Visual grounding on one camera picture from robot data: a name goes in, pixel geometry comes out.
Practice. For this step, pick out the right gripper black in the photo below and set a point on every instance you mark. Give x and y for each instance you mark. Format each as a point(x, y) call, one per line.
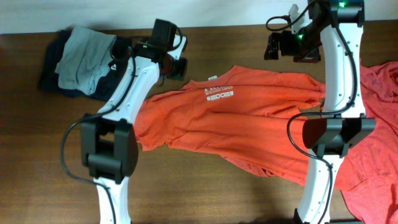
point(285, 38)

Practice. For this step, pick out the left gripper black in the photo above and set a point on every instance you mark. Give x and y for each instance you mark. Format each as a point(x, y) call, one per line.
point(180, 73)

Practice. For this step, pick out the orange printed t-shirt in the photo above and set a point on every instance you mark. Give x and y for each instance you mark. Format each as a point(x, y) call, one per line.
point(248, 117)

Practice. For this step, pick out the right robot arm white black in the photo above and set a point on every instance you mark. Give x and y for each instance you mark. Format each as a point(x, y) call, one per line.
point(329, 31)

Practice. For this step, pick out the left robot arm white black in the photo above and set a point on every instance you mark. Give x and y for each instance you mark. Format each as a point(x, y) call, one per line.
point(108, 144)

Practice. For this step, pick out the grey folded garment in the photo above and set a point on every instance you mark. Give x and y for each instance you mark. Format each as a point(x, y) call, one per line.
point(85, 59)

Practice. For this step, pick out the dark navy folded garment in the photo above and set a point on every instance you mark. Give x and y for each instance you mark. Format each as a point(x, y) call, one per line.
point(49, 77)

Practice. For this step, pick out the pink red t-shirt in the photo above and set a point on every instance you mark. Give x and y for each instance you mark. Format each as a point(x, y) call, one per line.
point(368, 176)

